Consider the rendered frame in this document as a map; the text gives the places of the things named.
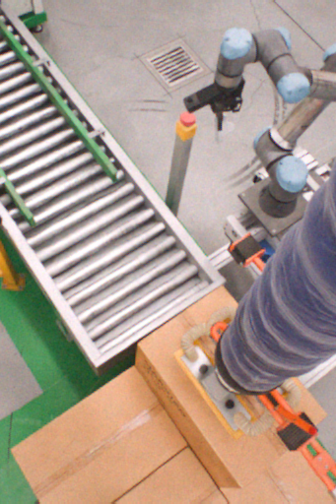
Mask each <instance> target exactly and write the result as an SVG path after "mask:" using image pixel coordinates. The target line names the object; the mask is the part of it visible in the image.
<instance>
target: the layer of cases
mask: <svg viewBox="0 0 336 504"><path fill-rule="evenodd" d="M192 448H193V447H191V446H190V445H189V443H188V442H187V440H186V439H185V437H184V436H183V435H182V433H181V432H180V430H179V429H178V426H177V425H176V424H175V422H173V421H172V419H171V418H170V417H169V415H168V413H167V412H166V409H165V408H164V407H163V405H162V404H161V402H160V401H159V399H158V398H156V397H155V395H154V394H153V392H152V390H151V389H150V387H149V386H148V384H147V383H146V381H145V380H144V379H143V377H142V376H141V374H139V372H138V371H137V369H136V368H135V365H133V366H132V367H130V368H129V369H127V370H126V371H124V372H123V374H121V375H119V376H118V377H116V378H115V379H113V380H112V381H110V382H109V383H107V384H106V385H103V386H102V387H100V388H99V389H98V390H96V392H95V393H93V394H92V395H90V396H89V397H87V398H86V399H83V400H82V401H80V402H79V403H77V404H76V405H75V406H73V407H72V408H70V409H68V410H66V412H64V413H63V414H61V415H60V416H58V417H57V418H55V419H54V420H53V421H51V422H50V423H47V424H46V425H45V426H44V427H42V428H41V429H39V430H38V431H37V432H36V433H35V434H33V435H32V436H30V437H28V438H27V439H25V440H24V441H22V442H21V443H19V444H18V445H16V446H15V447H13V448H11V449H10V451H11V453H13V454H14V456H15V458H16V460H17V462H18V463H19V465H20V467H21V470H22V472H23V473H24V475H25V477H26V479H27V481H28V482H29V483H30V484H31V486H32V489H33V490H34V493H35V495H36V497H37V498H38V500H39V502H40V504H336V502H335V501H334V500H333V499H332V497H331V496H330V495H329V493H328V492H327V491H328V490H329V489H328V488H327V487H326V484H325V483H324V482H323V480H322V479H321V478H319V477H317V476H316V475H315V473H314V472H313V471H312V469H311V467H310V466H309V464H308V463H307V460H306V458H305V457H304V456H303V455H302V454H301V453H300V452H295V453H293V452H290V451H289V449H288V451H287V452H286V453H285V454H283V455H282V456H281V457H279V458H278V459H277V460H276V461H275V462H274V463H272V464H271V465H270V466H269V467H268V469H267V470H266V471H263V472H262V473H261V474H260V475H259V476H258V477H256V478H255V479H254V480H253V481H252V482H251V483H249V484H247V485H246V486H245V488H244V489H224V488H220V485H219V484H218V483H217V482H216V481H215V479H214V478H213V476H212V475H211V474H210V473H209V472H208V471H207V469H206V468H205V465H204V464H203V463H202V461H201V460H200V458H199V457H198V455H197V454H196V453H195V451H194V450H192Z"/></svg>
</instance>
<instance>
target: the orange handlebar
mask: <svg viewBox="0 0 336 504"><path fill-rule="evenodd" d="M252 262H253V263H254V264H255V266H256V267H257V269H258V270H259V271H260V273H262V272H263V269H264V266H265V264H264V263H263V262H262V260H260V259H259V258H258V257H256V258H255V259H253V261H252ZM227 326H228V325H226V324H225V323H222V322H217V323H215V324H213V325H212V327H211V334H212V336H213V338H214V340H215V341H216V342H217V341H218V339H219V337H220V335H219V333H218V332H217V330H218V329H219V328H220V329H222V331H224V330H225V328H226V327H227ZM271 394H272V396H273V397H274V398H275V400H276V401H277V402H278V404H279V405H280V406H283V407H284V408H286V409H287V410H289V411H291V412H292V414H295V412H294V411H293V409H292V408H291V407H290V405H289V404H288V403H287V402H286V400H285V399H284V398H283V396H281V395H280V394H279V392H278V390H277V389H275V390H273V391H271ZM257 397H258V398H259V400H260V401H261V402H262V404H263V405H265V406H266V408H267V409H269V410H270V413H271V414H272V415H273V417H274V418H275V419H276V421H277V422H278V423H279V425H282V424H284V423H285V422H286V420H285V419H284V418H283V417H281V416H280V414H279V413H278V411H277V410H276V408H275V407H274V406H273V404H272V403H271V402H270V400H269V399H268V398H267V396H266V395H262V396H257ZM309 444H310V445H311V446H312V447H313V449H314V451H315V452H316V455H315V456H314V457H313V456H312V455H311V454H310V452H309V451H308V450H307V447H303V448H302V449H301V450H300V453H301V454H302V455H303V456H304V457H305V458H306V460H307V463H308V464H309V466H310V467H311V469H312V471H313V472H314V473H315V475H316V476H317V477H319V478H321V479H322V480H323V482H324V483H325V484H326V487H327V488H328V489H329V491H330V492H331V491H332V490H333V489H334V488H335V485H334V483H333V482H332V481H331V479H330V478H329V477H328V475H327V473H328V472H329V471H331V472H332V473H333V474H334V476H335V477H336V465H335V464H336V463H335V462H334V461H333V459H332V458H331V457H330V456H329V454H328V453H327V452H326V449H323V448H322V446H321V445H319V444H318V442H317V441H316V440H315V439H313V440H312V441H310V442H309Z"/></svg>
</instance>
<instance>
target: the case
mask: <svg viewBox="0 0 336 504"><path fill-rule="evenodd" d="M225 306H232V307H234V308H235V309H237V303H236V301H235V300H234V298H233V297H232V296H231V295H230V293H229V292H228V291H227V290H226V289H225V288H224V287H223V286H222V285H221V286H219V287H218V288H216V289H215V290H213V291H212V292H211V293H208V294H207V295H205V296H204V297H202V298H201V299H199V300H198V301H197V303H195V304H194V305H192V306H190V307H188V308H187V309H186V310H184V311H183V312H181V313H180V314H178V315H177V316H175V317H173V318H172V320H170V321H169V322H167V323H166V324H164V325H163V326H162V327H160V328H159V329H157V330H156V331H154V332H153V333H151V334H150V335H149V336H147V338H146V339H144V340H143V341H141V342H139V343H138V344H137V348H136V358H135V368H136V369H137V371H138V372H139V374H141V376H142V377H143V379H144V380H145V381H146V383H147V384H148V386H149V387H150V389H151V390H152V392H153V394H154V395H155V397H156V398H158V399H159V401H160V402H161V404H162V405H163V407H164V408H165V409H166V412H167V413H168V415H169V417H170V418H171V419H172V421H173V422H175V424H176V425H177V426H178V429H179V430H180V432H181V433H182V435H183V436H184V437H185V439H186V440H187V442H188V443H189V445H190V446H191V447H193V448H192V450H194V451H195V453H196V454H197V455H198V457H199V458H200V460H201V461H202V463H203V464H204V465H205V468H206V469H207V471H208V472H209V473H210V474H211V475H212V476H213V478H214V479H215V481H216V482H217V483H218V484H219V485H220V488H224V489H244V488H245V486H246V485H247V484H249V483H251V482H252V481H253V480H254V479H255V478H256V477H258V476H259V475H260V474H261V473H262V472H263V471H266V470H267V469H268V467H269V466H270V465H271V464H272V463H274V462H275V461H276V460H277V459H278V458H279V457H281V456H282V455H283V454H285V453H286V452H287V451H288V447H287V446H286V445H285V443H284V442H282V441H281V439H280V438H279V437H278V435H277V434H276V432H277V431H276V427H277V426H279V423H278V422H277V421H276V419H275V422H273V424H271V427H269V428H268V429H267V431H266V432H263V433H261V434H260V435H257V436H253V437H251V436H250V435H245V434H244V435H242V436H241V437H240V438H239V439H237V440H236V441H235V440H234V438H233V437H232V435H231V434H230V433H228V431H227V430H226V428H225V426H224V425H223V424H222V423H221V422H220V420H219V419H218V418H217V416H216V415H215V413H214V412H213V411H212V408H211V407H209V405H208V404H207V403H206V401H205V400H204V399H203V397H202V396H201V394H200V393H199V392H198V389H197V388H196V387H195V385H194V384H193V382H191V381H190V380H189V378H188V377H187V375H186V374H185V372H184V370H183V369H182V368H181V366H180V365H179V363H178V362H177V361H176V359H175V358H173V357H172V354H173V353H174V352H177V351H178V350H179V349H181V340H182V336H183V335H184V333H186V332H187V331H189V329H191V328H194V326H197V325H199V324H203V323H206V324H208V323H207V321H208V320H210V316H212V314H214V312H216V311H217V310H218V309H220V308H222V307H225ZM197 340H198V342H199V343H200V344H201V346H202V347H203V348H204V349H205V350H206V351H207V353H208V355H210V356H211V358H212V359H213V360H214V362H215V348H216V346H215V345H214V344H213V342H212V341H211V340H210V338H208V336H206V335H202V336H201V338H200V336H199V339H197ZM294 378H295V379H296V381H297V382H298V383H299V384H301V386H302V388H301V390H302V391H301V393H302V397H301V398H300V399H302V400H301V401H299V403H298V404H297V405H296V406H295V407H294V408H293V411H294V412H295V413H296V411H298V410H301V411H305V414H306V415H307V416H308V417H309V419H310V420H311V421H312V422H313V424H314V425H316V424H317V423H318V422H321V421H322V420H323V419H324V418H325V417H326V416H327V414H326V411H325V410H324V409H323V408H322V406H321V405H319V404H318V403H317V401H316V400H315V399H314V398H313V397H312V395H311V394H310V392H309V391H308V389H307V388H306V387H305V386H304V384H303V383H302V382H301V380H299V379H298V378H297V377H294ZM240 397H241V399H242V400H243V401H244V403H245V404H247V405H248V407H249V408H250V409H251V412H252V413H253V414H254V416H255V417H256V418H257V419H258V420H259V418H260V417H261V416H262V415H263V412H265V410H263V408H262V407H261V405H260V404H259V403H258V402H257V401H256V400H255V398H254V397H253V396H248V395H244V396H240Z"/></svg>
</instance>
